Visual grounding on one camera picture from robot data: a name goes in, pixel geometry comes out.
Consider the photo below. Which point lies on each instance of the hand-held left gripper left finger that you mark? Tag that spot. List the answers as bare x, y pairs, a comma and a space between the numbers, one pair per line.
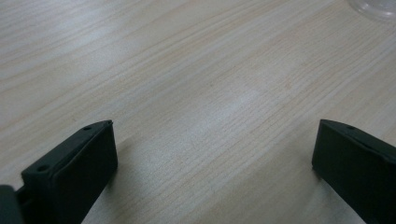
74, 174

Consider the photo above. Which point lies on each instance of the clear plastic container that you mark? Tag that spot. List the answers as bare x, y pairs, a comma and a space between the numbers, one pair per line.
375, 7

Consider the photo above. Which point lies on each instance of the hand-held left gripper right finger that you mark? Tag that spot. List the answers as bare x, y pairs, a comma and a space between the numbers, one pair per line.
358, 168

